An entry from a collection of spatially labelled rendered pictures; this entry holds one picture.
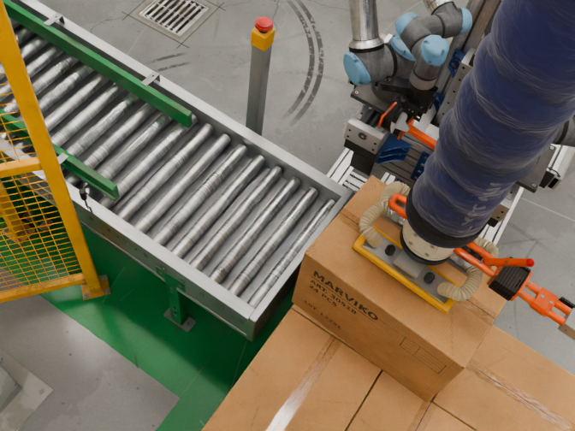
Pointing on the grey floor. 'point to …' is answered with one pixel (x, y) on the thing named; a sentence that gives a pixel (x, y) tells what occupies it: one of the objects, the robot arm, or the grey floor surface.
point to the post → (258, 79)
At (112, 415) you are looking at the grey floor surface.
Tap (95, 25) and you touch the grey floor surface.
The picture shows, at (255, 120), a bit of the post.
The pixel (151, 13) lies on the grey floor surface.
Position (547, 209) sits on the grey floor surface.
